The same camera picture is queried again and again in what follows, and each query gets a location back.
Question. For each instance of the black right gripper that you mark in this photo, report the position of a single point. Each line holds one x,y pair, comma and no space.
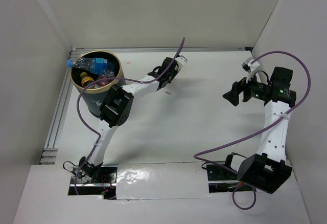
233,95

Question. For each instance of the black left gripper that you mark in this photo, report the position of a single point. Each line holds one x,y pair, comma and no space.
175,73

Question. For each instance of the clear bottle blue label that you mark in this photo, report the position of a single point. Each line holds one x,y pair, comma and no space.
99,66

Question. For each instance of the yellow-label yellow-cap bottle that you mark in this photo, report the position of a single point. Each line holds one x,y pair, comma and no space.
85,79

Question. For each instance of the clear bottle red label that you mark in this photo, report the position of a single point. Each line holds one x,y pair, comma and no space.
103,80

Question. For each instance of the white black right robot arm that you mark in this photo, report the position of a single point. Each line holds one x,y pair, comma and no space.
267,169

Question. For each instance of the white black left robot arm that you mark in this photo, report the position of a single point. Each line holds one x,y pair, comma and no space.
116,107

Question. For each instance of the dark blue gold-rimmed bin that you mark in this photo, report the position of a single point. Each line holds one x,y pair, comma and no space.
95,95

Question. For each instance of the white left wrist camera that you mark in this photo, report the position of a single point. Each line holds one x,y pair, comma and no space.
181,61

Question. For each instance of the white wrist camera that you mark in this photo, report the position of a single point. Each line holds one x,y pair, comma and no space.
181,61
250,66

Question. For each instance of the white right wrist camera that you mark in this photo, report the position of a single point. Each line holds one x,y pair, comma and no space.
250,66

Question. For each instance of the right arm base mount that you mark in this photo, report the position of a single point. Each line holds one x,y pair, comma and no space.
220,180

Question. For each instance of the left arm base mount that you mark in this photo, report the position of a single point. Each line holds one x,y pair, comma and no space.
102,182

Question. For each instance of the aluminium frame rail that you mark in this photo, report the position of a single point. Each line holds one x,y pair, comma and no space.
50,150

